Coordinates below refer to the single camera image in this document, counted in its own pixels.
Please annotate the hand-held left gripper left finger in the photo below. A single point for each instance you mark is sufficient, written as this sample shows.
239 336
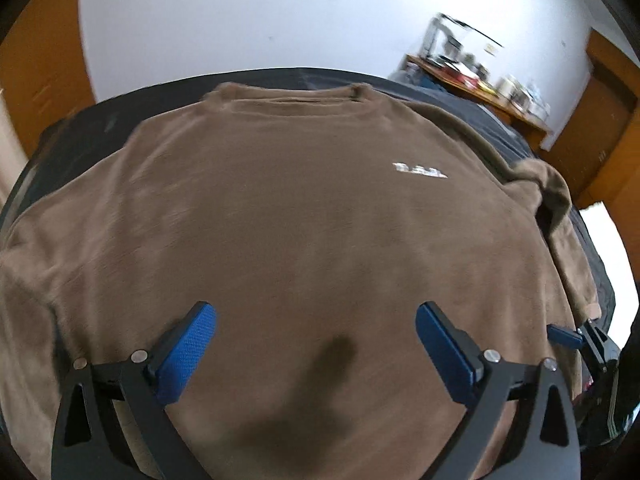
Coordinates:
187 350

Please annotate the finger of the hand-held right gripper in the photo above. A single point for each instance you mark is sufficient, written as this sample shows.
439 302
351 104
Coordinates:
565 336

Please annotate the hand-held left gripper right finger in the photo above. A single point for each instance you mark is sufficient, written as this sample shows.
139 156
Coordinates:
445 355

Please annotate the brown fleece sweater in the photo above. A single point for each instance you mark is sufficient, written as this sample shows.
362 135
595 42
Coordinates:
300 210

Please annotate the wooden door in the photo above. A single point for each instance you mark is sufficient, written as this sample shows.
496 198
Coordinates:
600 125
45 60

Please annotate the cluttered wooden desk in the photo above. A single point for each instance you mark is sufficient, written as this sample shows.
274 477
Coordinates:
500 102

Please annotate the glass tank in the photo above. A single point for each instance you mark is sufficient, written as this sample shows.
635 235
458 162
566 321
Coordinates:
450 35

